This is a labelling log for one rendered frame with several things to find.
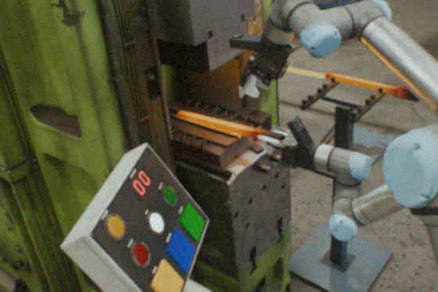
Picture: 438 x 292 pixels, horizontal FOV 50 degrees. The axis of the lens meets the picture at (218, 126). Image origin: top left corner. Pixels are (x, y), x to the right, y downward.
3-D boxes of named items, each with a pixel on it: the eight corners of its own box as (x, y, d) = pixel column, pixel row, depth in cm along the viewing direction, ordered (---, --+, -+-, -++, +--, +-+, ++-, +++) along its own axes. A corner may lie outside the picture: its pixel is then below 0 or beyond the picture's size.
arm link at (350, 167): (361, 189, 133) (362, 164, 129) (325, 178, 139) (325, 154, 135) (372, 175, 138) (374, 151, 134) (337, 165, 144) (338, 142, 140)
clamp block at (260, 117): (273, 127, 175) (272, 113, 172) (260, 138, 170) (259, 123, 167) (246, 120, 182) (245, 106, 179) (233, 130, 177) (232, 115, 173)
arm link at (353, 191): (332, 220, 139) (332, 190, 134) (335, 196, 148) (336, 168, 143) (359, 223, 137) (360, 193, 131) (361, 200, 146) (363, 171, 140)
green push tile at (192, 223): (205, 221, 124) (188, 201, 122) (198, 242, 118) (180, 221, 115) (200, 224, 125) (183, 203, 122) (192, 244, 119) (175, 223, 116)
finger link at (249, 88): (249, 111, 125) (262, 84, 120) (231, 98, 127) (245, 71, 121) (254, 107, 128) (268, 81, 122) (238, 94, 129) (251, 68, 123)
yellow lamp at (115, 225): (131, 230, 99) (127, 214, 97) (114, 243, 96) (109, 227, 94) (120, 225, 101) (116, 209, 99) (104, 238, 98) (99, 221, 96)
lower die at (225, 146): (254, 143, 168) (253, 122, 163) (220, 171, 154) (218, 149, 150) (169, 116, 191) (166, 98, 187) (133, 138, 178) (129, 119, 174)
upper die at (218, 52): (249, 48, 150) (246, 19, 145) (210, 71, 137) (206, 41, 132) (155, 32, 174) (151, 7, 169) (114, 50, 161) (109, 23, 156)
